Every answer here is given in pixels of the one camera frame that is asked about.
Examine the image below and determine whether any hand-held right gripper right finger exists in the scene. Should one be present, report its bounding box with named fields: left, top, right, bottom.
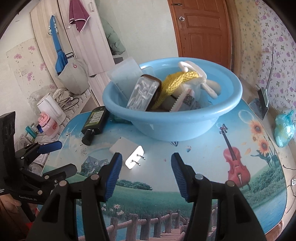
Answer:
left=171, top=152, right=267, bottom=241

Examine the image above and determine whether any printed desktop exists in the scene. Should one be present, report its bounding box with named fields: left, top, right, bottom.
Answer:
left=43, top=97, right=292, bottom=241

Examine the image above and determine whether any clear plastic box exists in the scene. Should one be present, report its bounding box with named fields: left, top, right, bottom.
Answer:
left=107, top=57, right=154, bottom=99

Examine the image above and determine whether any light blue plastic bag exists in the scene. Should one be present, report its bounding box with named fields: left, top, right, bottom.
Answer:
left=274, top=110, right=296, bottom=148

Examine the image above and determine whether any brown wooden door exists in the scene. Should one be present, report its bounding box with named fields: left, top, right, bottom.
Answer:
left=167, top=0, right=233, bottom=70

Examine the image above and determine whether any metal handled scraper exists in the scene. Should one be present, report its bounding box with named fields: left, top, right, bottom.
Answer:
left=248, top=43, right=275, bottom=120

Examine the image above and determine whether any white wardrobe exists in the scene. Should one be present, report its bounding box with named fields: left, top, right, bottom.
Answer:
left=30, top=0, right=116, bottom=112

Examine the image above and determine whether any pale green cloth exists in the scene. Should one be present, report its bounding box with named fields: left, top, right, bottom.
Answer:
left=100, top=17, right=126, bottom=56

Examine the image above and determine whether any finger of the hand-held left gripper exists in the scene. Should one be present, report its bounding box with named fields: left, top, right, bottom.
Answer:
left=14, top=141, right=63, bottom=161
left=20, top=163, right=78, bottom=193

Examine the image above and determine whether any yellow mesh sponge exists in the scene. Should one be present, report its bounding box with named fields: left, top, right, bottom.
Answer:
left=150, top=71, right=200, bottom=110

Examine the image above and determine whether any light blue plastic basin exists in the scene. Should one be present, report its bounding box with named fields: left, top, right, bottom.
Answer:
left=102, top=58, right=243, bottom=142

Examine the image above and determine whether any blue hanging bag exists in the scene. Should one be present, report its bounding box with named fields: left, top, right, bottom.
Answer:
left=49, top=15, right=68, bottom=76

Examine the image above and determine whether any white charger plug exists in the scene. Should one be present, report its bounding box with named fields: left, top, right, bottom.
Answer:
left=109, top=137, right=146, bottom=168

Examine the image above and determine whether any small teal jar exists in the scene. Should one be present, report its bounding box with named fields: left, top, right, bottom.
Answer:
left=25, top=125, right=38, bottom=142

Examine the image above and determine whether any small green packet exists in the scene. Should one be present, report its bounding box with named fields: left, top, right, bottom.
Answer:
left=109, top=113, right=130, bottom=124

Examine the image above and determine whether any white kettle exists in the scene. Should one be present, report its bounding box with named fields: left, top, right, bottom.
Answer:
left=37, top=95, right=66, bottom=127

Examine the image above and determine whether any packaged white comb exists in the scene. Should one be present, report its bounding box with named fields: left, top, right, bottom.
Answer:
left=168, top=87, right=201, bottom=114

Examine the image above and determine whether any grey hanging bag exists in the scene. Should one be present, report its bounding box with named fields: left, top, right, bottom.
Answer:
left=55, top=59, right=90, bottom=95

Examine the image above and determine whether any dark green bottle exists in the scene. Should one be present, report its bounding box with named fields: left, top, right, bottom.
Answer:
left=81, top=106, right=110, bottom=146

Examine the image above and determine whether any white cable bundle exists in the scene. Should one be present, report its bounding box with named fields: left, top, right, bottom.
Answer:
left=53, top=88, right=80, bottom=109

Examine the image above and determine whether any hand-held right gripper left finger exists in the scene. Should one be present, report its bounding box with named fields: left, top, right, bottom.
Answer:
left=27, top=152, right=123, bottom=241

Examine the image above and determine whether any maroon towel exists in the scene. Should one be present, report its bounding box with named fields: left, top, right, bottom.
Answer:
left=69, top=0, right=90, bottom=33

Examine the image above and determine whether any clear box of cotton swabs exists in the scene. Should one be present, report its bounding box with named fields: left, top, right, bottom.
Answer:
left=126, top=75, right=163, bottom=112

